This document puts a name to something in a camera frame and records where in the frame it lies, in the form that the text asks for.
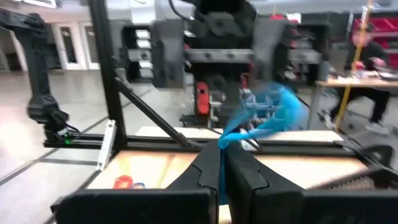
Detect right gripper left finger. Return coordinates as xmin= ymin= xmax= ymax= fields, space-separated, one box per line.
xmin=51 ymin=139 xmax=222 ymax=224

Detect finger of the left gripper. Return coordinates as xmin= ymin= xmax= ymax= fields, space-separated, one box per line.
xmin=252 ymin=16 xmax=281 ymax=83
xmin=150 ymin=19 xmax=187 ymax=89

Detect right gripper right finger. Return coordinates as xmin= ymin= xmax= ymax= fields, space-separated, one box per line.
xmin=224 ymin=143 xmax=398 ymax=224

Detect wooden office desk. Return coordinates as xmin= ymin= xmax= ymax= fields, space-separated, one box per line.
xmin=307 ymin=76 xmax=398 ymax=131

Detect red bin storage rack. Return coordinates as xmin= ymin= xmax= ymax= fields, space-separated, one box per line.
xmin=178 ymin=77 xmax=259 ymax=128

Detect person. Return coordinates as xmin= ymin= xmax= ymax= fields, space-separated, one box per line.
xmin=318 ymin=21 xmax=398 ymax=136

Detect red spiral coil keychain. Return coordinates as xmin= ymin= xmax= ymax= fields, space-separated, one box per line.
xmin=113 ymin=174 xmax=134 ymax=190

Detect yellow hanging cable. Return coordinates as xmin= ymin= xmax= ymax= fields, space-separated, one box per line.
xmin=334 ymin=0 xmax=374 ymax=133

